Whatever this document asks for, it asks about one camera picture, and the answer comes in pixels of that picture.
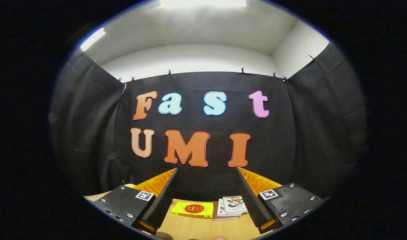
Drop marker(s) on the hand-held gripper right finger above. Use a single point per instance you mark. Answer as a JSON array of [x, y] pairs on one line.
[[250, 200]]

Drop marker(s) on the row of black cloth clips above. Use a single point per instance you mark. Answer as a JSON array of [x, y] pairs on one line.
[[243, 71]]

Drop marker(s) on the ceiling light panel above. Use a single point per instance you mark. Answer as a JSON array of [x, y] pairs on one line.
[[92, 39], [203, 2]]

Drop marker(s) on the yellow book with red circle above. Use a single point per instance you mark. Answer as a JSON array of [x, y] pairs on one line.
[[193, 209]]

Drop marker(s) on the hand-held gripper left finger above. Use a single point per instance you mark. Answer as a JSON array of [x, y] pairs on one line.
[[163, 200]]

